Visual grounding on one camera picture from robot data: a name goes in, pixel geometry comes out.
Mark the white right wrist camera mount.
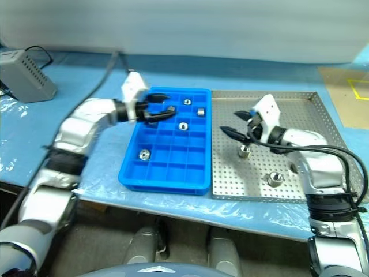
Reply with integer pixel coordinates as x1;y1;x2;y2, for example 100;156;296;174
252;93;281;137

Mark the grey rounded robot leg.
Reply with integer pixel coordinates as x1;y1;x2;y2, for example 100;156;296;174
123;226;163;268
207;227;243;277

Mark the perforated steel tray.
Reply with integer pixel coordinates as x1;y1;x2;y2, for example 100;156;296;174
211;89;364;204

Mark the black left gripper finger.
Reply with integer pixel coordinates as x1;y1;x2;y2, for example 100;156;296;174
144;93;171;103
145;106;177;125

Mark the brown cardboard sheet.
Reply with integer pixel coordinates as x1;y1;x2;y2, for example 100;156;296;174
317;65;369;130

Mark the grey robot torso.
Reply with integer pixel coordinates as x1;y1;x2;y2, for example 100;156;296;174
77;261;229;277

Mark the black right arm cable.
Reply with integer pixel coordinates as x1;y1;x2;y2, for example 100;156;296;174
246;115;369;229

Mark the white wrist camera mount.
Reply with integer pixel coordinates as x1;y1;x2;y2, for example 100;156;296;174
252;93;281;137
120;70;149;121

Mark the blue compartment tray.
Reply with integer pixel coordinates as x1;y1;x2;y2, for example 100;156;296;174
118;86;212;196

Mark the blue plastic table cover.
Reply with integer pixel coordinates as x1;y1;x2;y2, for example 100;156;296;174
0;48;369;243

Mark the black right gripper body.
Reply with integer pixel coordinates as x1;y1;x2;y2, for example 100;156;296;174
244;113;270;144

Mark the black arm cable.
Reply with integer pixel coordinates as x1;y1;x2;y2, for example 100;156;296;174
0;50;136;231
246;115;369;229

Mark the black cable of grey box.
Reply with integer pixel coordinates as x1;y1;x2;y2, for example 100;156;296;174
25;46;54;69

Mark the grey vented metal box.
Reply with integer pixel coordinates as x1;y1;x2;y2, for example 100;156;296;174
0;49;58;104

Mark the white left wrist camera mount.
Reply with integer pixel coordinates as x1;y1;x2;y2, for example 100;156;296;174
120;70;149;121

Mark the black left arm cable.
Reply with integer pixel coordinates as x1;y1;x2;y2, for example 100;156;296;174
0;50;136;231

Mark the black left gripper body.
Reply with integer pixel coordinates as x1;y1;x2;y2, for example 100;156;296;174
134;99;155;124

